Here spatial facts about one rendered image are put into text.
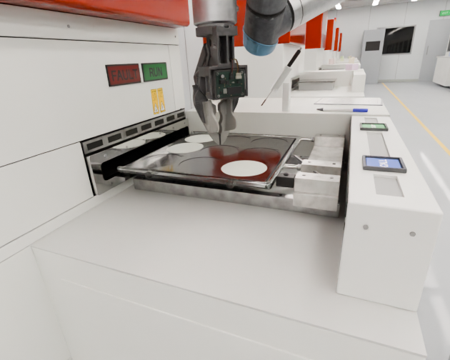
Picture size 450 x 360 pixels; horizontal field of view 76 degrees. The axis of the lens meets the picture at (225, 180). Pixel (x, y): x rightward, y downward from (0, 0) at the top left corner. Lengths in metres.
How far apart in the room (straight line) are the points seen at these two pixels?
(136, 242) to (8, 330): 0.27
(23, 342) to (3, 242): 0.21
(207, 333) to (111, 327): 0.21
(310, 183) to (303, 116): 0.38
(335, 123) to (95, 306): 0.74
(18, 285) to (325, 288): 0.53
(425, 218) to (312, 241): 0.21
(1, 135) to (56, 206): 0.17
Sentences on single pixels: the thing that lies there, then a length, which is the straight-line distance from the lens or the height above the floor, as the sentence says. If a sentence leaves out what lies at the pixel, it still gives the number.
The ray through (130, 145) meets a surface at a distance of 0.79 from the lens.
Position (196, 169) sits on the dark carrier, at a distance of 0.64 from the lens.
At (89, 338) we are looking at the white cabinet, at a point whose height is 0.62.
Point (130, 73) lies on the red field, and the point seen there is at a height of 1.10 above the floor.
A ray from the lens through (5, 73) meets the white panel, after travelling 0.61.
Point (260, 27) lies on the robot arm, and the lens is 0.63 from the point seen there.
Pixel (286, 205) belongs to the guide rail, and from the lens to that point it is 0.62.
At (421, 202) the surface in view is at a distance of 0.40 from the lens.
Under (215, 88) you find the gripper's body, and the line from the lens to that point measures 0.51.
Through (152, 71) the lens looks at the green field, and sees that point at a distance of 0.89.
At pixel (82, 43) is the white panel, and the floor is 1.17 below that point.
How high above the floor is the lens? 1.12
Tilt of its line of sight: 22 degrees down
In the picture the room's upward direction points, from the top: 3 degrees counter-clockwise
